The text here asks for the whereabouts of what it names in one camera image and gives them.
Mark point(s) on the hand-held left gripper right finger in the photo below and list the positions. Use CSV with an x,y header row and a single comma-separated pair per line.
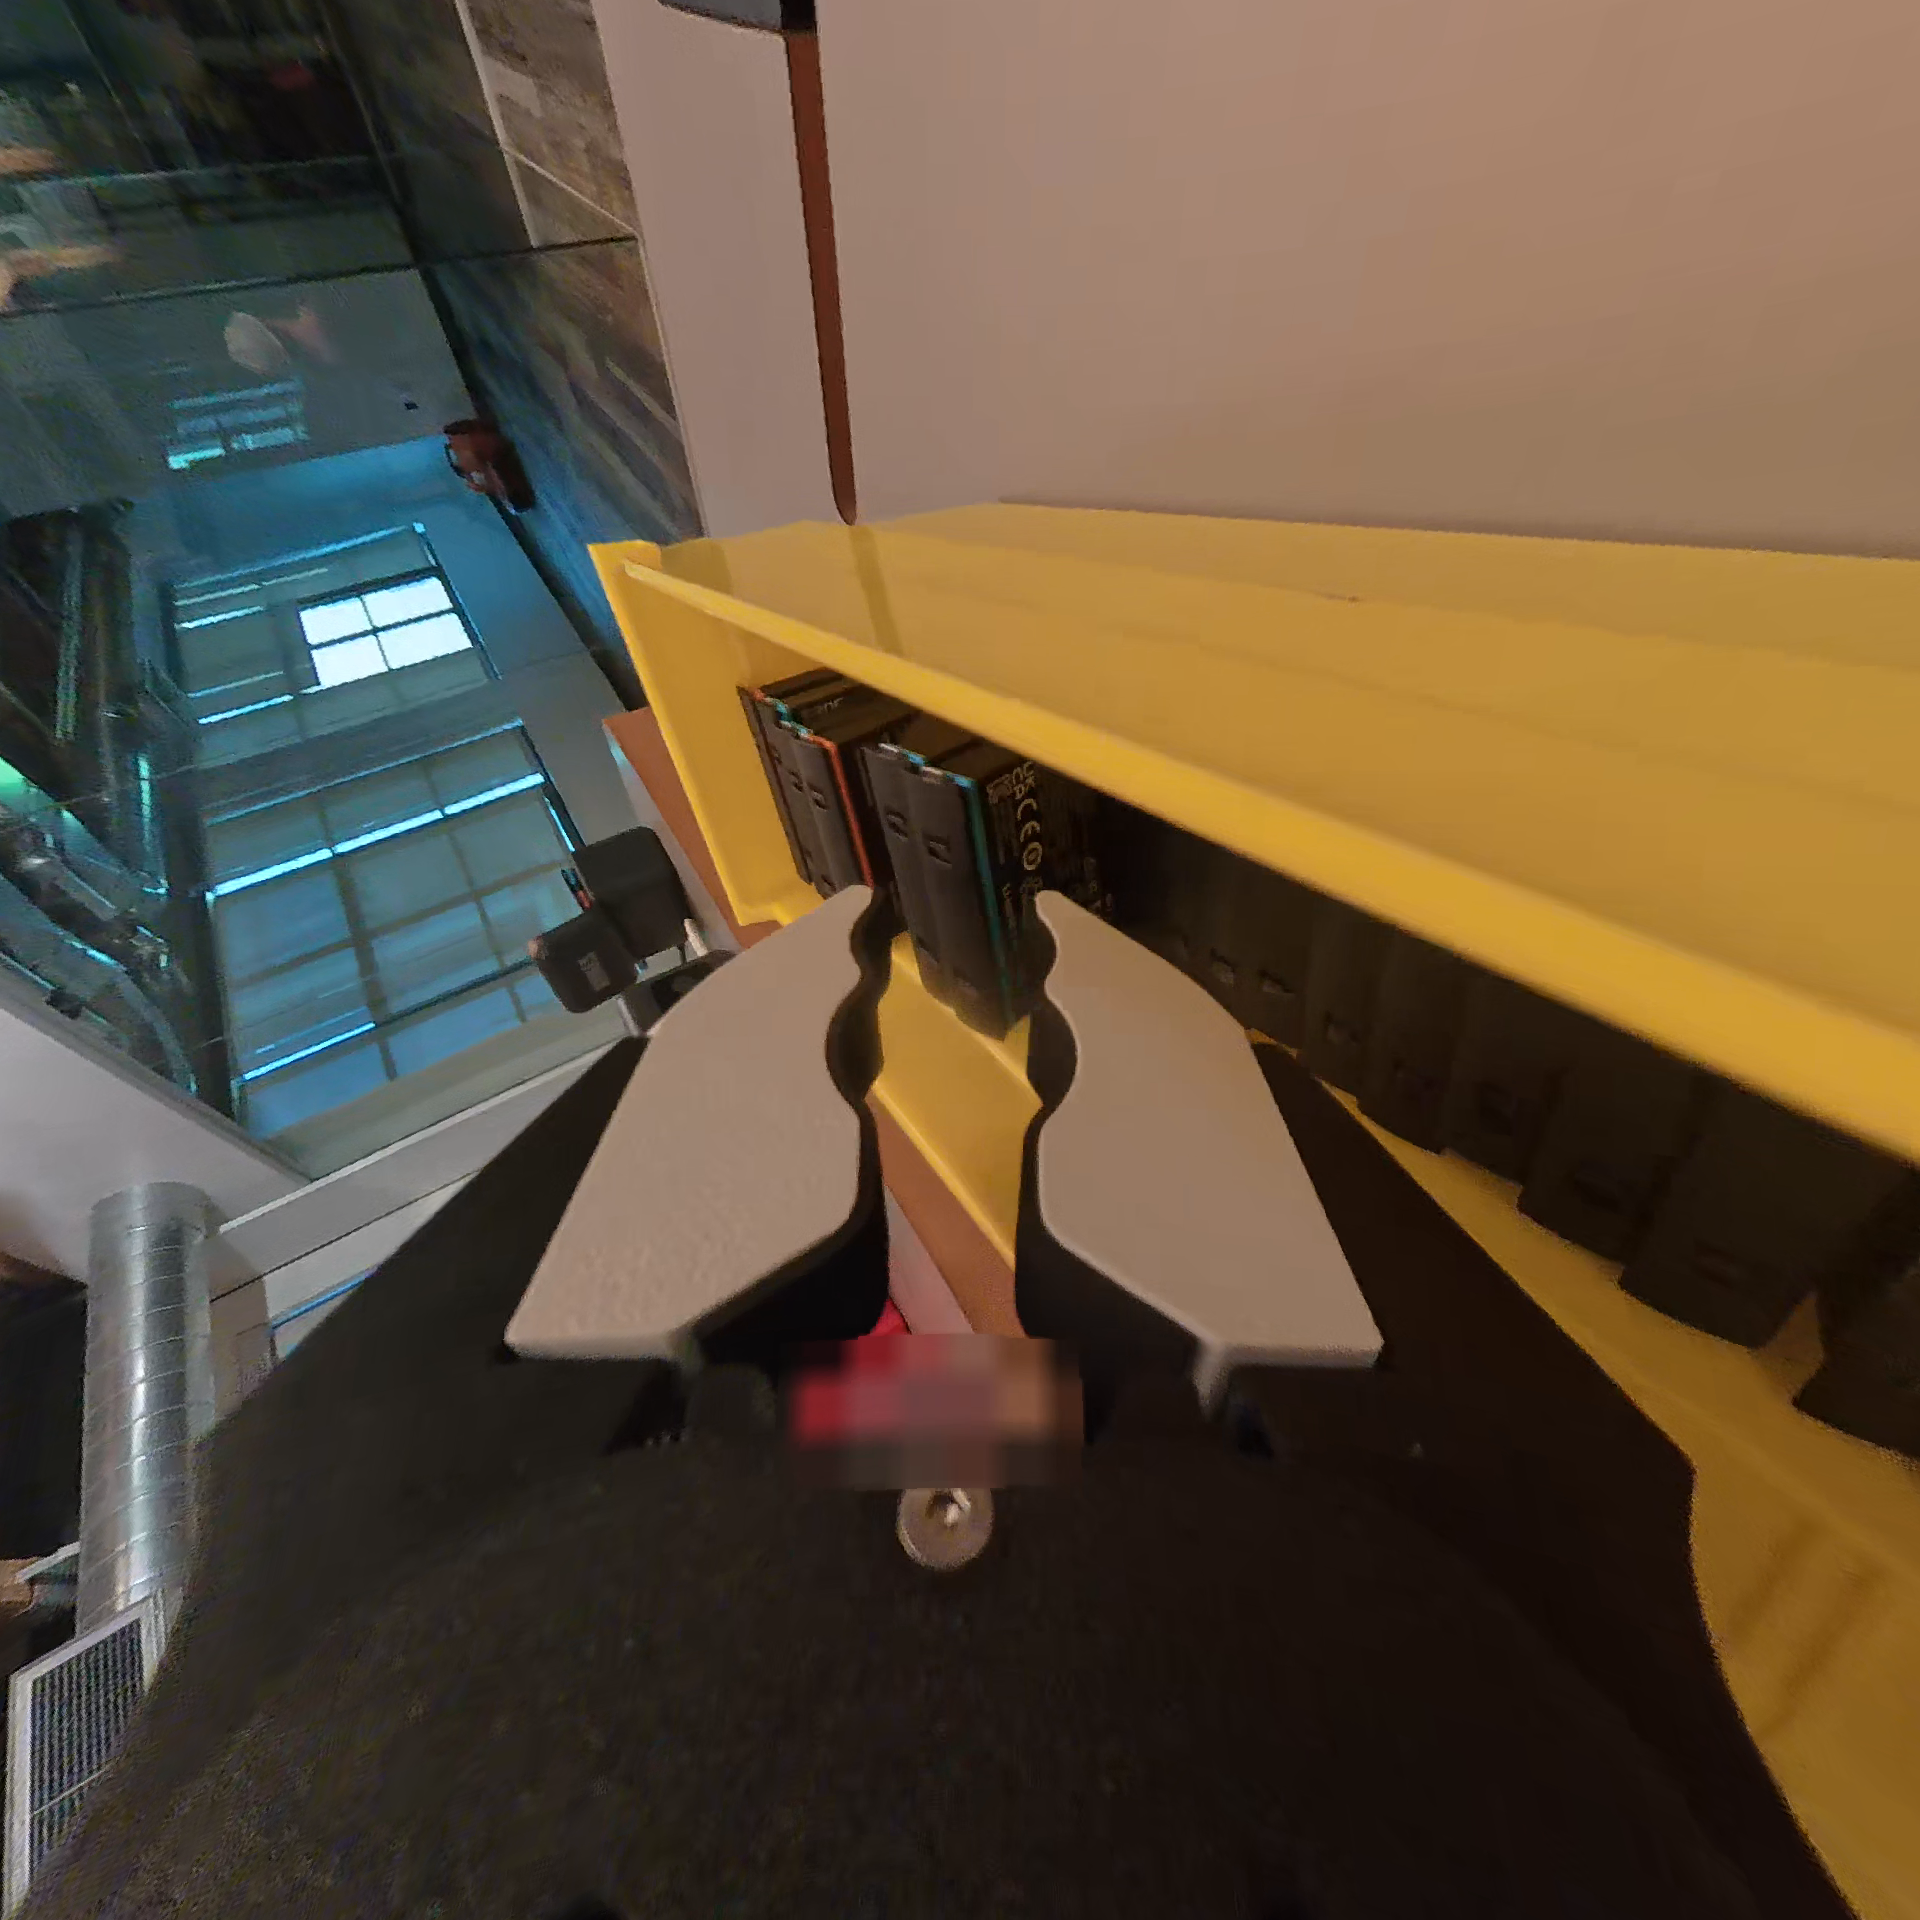
x,y
1201,1186

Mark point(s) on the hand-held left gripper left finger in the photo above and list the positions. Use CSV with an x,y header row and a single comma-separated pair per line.
x,y
708,1171

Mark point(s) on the black camera battery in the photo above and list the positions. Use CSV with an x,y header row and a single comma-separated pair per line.
x,y
961,856

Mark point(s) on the yellow plastic bin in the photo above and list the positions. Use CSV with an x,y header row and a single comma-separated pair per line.
x,y
1351,720

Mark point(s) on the white vent grille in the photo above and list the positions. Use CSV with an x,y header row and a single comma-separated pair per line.
x,y
76,1740

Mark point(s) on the row of black camera batteries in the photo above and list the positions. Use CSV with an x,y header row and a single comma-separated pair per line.
x,y
1500,1052

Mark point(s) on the silver ventilation duct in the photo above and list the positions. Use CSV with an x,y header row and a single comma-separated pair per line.
x,y
152,1381

